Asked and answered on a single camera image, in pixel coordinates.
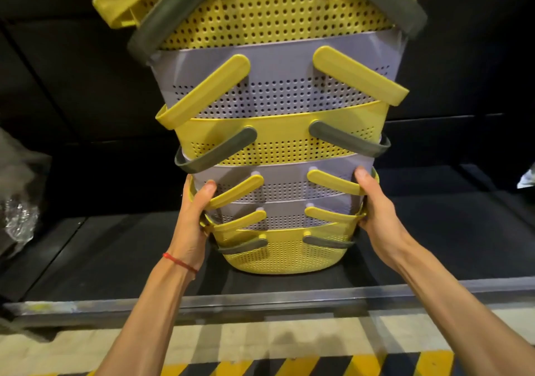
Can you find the white flat packets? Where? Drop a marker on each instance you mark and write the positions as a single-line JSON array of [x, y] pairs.
[[527, 177]]

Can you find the black metal shelf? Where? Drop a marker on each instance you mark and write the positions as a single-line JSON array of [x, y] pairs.
[[459, 229]]

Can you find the person's left forearm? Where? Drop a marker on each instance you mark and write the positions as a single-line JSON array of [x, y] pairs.
[[150, 321]]

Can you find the person's right hand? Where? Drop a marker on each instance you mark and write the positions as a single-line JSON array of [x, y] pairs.
[[382, 221]]

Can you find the person's left hand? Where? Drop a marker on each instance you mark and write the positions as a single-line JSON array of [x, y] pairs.
[[190, 229]]

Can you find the person's right forearm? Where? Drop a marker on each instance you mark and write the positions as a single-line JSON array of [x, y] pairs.
[[451, 313]]

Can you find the clear plastic wrap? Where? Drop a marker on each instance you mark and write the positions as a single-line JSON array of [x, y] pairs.
[[21, 204]]

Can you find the stack of nested baskets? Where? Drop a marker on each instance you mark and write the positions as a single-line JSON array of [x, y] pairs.
[[284, 66]]

